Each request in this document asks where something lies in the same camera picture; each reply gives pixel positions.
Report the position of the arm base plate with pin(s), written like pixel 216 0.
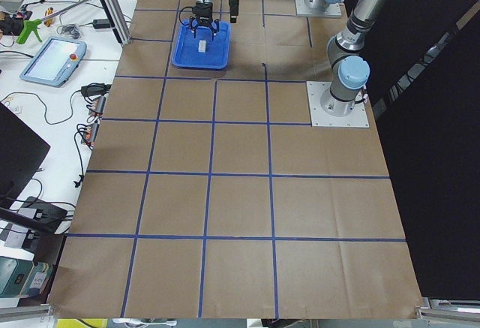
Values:
pixel 328 112
pixel 318 8

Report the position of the black monitor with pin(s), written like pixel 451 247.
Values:
pixel 22 152

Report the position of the black power adapter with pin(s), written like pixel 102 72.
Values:
pixel 101 24

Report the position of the white block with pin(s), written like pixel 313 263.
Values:
pixel 203 48
pixel 201 44

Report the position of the blue plastic tray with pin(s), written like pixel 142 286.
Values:
pixel 216 56

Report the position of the green glue gun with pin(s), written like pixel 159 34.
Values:
pixel 29 26

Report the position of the brown paper table cover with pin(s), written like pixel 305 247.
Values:
pixel 210 194

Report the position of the aluminium profile post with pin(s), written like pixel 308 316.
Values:
pixel 117 21

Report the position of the blue teach pendant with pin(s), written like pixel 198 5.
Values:
pixel 54 62

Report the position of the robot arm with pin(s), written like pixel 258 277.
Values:
pixel 350 72
pixel 202 17

